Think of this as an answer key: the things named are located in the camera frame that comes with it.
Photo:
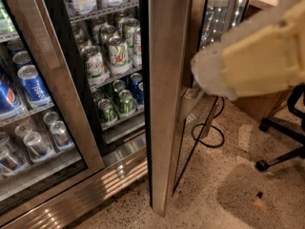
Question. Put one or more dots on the silver blue can lower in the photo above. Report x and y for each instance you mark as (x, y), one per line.
(61, 136)

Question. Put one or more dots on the green soda can front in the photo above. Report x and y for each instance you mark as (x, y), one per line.
(125, 103)

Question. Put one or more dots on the green soda can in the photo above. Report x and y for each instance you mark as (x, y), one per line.
(106, 112)
(125, 103)

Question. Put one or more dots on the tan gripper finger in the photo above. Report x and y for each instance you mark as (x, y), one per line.
(265, 55)

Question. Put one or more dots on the front blue Pepsi can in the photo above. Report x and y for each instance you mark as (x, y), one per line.
(34, 87)

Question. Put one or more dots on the black office chair base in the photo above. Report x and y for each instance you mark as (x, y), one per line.
(266, 123)

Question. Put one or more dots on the large Pepsi can left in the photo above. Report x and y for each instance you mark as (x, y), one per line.
(10, 103)

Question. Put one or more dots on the front 7up can right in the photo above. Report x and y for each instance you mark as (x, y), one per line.
(137, 50)

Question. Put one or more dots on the blue soda can front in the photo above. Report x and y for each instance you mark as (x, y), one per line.
(140, 94)

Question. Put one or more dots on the front 7up can left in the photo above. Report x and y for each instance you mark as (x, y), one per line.
(118, 55)

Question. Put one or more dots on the glass fridge door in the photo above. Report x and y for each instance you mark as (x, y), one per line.
(28, 37)
(170, 37)

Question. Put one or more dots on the steel fridge base grille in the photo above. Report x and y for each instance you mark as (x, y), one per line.
(125, 165)

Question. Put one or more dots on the silver can lower left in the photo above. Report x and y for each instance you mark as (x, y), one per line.
(38, 147)

